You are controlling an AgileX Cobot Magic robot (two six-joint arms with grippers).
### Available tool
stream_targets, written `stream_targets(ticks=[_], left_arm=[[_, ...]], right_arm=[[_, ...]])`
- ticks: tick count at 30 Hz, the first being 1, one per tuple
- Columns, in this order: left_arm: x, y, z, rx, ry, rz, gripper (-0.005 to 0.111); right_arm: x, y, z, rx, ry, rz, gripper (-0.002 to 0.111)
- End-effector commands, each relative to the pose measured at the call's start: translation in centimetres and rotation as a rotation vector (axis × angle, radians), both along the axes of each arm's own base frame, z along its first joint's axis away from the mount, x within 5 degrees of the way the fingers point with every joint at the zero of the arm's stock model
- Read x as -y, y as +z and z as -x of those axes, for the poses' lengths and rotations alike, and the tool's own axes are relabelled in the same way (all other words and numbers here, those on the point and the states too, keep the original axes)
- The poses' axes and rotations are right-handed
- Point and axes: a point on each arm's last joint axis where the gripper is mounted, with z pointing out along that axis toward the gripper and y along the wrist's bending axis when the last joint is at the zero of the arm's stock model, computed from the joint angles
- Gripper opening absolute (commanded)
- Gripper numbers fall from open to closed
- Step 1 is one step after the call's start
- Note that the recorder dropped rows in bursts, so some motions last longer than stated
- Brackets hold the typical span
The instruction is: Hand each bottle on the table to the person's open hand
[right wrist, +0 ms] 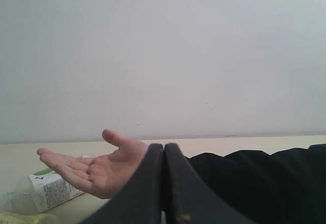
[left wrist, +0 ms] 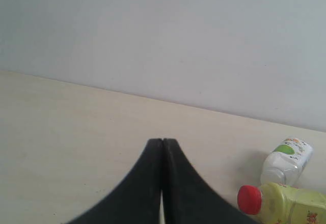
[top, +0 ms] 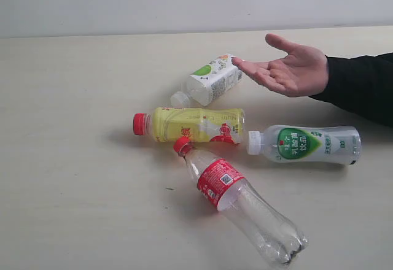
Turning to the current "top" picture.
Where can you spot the open bare human hand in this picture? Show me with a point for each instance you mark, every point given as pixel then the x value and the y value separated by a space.
pixel 303 72

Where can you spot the white bottle green label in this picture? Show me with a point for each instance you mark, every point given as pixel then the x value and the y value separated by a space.
pixel 291 144

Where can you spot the clear cola bottle red label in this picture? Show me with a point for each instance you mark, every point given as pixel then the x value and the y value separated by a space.
pixel 275 237

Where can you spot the white bottle with apple label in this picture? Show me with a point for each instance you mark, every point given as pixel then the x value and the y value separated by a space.
pixel 208 83

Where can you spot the yellow label bottle red cap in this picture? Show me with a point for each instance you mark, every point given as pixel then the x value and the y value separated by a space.
pixel 168 124

